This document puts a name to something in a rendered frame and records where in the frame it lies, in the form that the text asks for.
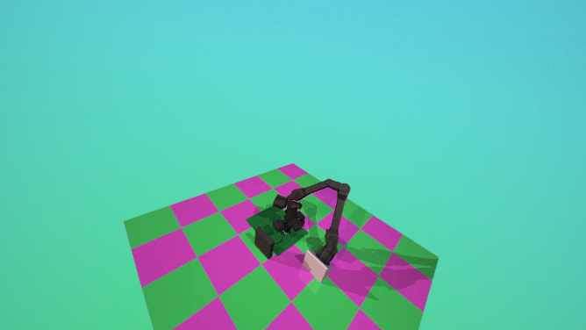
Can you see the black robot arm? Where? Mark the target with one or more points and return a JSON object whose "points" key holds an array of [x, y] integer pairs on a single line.
{"points": [[327, 252]]}

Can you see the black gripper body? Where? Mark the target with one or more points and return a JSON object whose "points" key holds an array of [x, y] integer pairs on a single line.
{"points": [[280, 225]]}

